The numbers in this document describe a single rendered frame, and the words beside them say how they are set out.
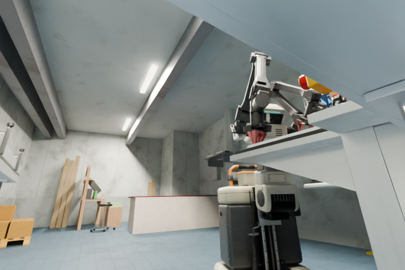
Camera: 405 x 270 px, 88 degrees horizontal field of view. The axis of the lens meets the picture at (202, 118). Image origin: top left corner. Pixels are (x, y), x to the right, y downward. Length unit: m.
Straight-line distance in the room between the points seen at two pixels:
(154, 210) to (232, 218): 4.39
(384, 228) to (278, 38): 0.45
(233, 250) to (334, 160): 1.11
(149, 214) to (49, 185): 4.46
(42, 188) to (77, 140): 1.92
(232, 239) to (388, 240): 1.18
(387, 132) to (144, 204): 5.55
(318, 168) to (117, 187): 8.75
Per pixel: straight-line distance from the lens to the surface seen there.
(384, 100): 0.33
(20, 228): 5.64
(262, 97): 0.82
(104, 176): 9.19
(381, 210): 0.56
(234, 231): 1.63
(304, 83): 0.57
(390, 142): 0.55
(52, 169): 9.30
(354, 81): 0.28
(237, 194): 1.63
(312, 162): 0.72
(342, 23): 0.19
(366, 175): 0.56
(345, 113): 0.44
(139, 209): 5.80
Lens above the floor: 0.73
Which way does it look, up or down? 21 degrees up
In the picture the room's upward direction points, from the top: 1 degrees counter-clockwise
